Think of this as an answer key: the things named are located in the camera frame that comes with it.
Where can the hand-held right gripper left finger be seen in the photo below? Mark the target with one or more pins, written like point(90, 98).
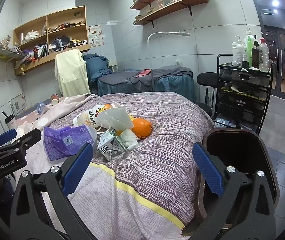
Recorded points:
point(78, 167)

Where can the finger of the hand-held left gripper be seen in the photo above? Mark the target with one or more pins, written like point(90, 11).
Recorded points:
point(6, 136)
point(30, 136)

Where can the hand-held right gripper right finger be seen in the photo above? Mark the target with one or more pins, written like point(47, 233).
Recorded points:
point(207, 170)

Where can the purple plastic packet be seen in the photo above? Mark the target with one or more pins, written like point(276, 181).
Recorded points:
point(67, 140)

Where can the brown trash bin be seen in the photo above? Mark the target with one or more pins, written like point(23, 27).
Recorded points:
point(235, 150)

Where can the small white carton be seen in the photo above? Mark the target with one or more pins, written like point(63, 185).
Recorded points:
point(110, 146)

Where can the white drink bottle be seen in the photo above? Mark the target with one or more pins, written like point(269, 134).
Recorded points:
point(86, 118)

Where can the white face mask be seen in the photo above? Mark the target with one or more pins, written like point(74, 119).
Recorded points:
point(116, 118)

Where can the small blue bottle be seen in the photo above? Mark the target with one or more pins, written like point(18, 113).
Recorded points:
point(40, 106)

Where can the pink blanket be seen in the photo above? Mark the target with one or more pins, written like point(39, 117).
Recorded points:
point(65, 107)

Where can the red paper cup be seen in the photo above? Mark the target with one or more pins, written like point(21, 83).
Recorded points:
point(54, 96)

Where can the purple striped woven blanket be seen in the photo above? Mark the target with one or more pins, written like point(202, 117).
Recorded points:
point(162, 130)

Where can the orange fruit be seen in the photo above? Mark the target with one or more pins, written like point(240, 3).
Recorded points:
point(142, 128)

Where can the pale yellow cloth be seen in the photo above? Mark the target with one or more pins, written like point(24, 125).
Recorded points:
point(70, 72)

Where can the black mesh cart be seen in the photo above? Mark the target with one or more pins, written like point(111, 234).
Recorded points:
point(242, 92)

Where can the black stool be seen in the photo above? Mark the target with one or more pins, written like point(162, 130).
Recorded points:
point(206, 80)

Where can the grey blue massage bed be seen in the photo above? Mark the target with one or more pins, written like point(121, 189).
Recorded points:
point(172, 82)

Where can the blue bedding pile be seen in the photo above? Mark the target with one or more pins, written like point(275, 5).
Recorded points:
point(97, 66)

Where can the white pump bottle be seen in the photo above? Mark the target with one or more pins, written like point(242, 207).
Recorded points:
point(238, 52)

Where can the brown bottle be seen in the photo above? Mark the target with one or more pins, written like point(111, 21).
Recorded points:
point(255, 56)

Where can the wooden shelf cabinet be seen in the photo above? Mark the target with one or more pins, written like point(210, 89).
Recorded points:
point(66, 16)

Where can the green bottle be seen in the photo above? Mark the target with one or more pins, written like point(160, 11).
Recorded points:
point(248, 47)

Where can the glass double door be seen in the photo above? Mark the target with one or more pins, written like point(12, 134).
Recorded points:
point(282, 62)

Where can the white floor lamp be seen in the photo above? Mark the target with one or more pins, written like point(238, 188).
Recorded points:
point(157, 33)

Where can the wall poster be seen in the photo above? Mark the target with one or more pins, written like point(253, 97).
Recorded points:
point(95, 35)

